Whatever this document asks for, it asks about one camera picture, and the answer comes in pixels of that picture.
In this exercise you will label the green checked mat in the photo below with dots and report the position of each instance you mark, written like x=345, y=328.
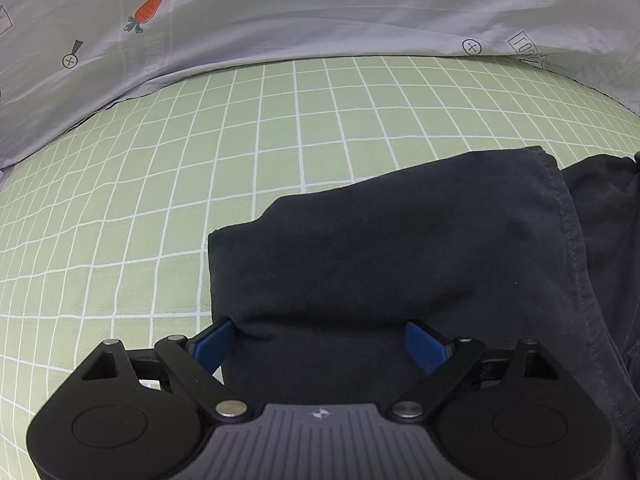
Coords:
x=150, y=185

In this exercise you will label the black pants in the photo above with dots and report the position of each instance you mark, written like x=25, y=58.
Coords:
x=375, y=260

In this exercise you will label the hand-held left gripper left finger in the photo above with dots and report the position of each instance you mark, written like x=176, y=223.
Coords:
x=212, y=346

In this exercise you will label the grey printed sheet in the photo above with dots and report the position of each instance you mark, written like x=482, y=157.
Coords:
x=300, y=10

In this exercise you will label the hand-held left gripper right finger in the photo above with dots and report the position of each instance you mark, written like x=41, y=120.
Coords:
x=425, y=347

